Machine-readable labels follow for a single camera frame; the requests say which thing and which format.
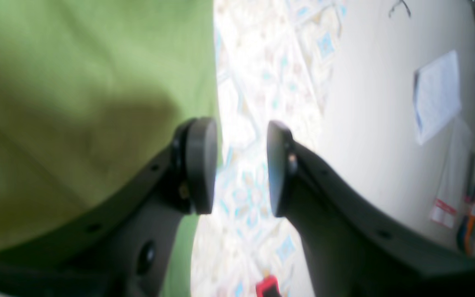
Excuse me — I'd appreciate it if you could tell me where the red clamp table edge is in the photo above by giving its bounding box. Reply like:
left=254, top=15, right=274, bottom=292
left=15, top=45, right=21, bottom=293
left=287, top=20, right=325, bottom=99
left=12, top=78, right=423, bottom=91
left=256, top=275, right=282, bottom=297

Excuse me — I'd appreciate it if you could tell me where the olive green t-shirt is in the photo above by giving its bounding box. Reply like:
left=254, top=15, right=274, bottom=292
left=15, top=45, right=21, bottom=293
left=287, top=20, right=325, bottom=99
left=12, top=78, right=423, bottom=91
left=0, top=0, right=219, bottom=297

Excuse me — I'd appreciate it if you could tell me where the white paper sheet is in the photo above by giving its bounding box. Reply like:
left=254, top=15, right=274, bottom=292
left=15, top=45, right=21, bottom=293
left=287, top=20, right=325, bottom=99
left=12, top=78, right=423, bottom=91
left=413, top=50, right=462, bottom=145

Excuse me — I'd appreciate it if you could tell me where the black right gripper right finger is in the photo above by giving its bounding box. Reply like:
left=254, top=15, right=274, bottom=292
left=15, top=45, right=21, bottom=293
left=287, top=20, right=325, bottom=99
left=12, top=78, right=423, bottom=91
left=266, top=120, right=475, bottom=297

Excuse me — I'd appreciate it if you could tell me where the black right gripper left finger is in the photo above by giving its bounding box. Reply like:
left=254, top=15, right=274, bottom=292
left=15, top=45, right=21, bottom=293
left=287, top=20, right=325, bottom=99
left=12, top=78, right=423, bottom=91
left=0, top=117, right=218, bottom=297

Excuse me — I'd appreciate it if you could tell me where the patterned tile tablecloth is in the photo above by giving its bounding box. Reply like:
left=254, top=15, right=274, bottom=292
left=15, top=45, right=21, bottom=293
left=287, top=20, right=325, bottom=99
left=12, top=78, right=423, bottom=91
left=190, top=0, right=349, bottom=297

